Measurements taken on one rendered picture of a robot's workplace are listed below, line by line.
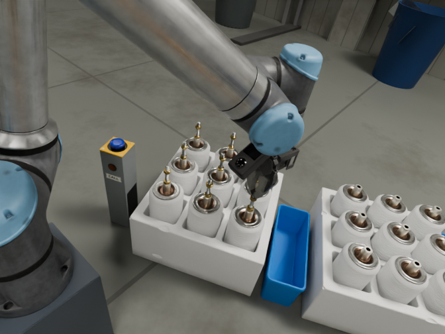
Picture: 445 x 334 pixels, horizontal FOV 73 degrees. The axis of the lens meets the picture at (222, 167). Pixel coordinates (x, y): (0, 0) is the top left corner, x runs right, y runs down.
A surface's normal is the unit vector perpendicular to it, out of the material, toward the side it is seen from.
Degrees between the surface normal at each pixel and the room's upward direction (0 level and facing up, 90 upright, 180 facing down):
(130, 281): 0
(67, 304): 90
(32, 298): 72
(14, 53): 94
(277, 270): 0
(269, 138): 90
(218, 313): 0
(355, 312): 90
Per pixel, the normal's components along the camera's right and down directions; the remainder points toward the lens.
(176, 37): 0.29, 0.60
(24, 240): 0.86, 0.42
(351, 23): -0.64, 0.43
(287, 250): 0.15, -0.75
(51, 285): 0.88, 0.15
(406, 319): -0.25, 0.61
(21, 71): 0.58, 0.65
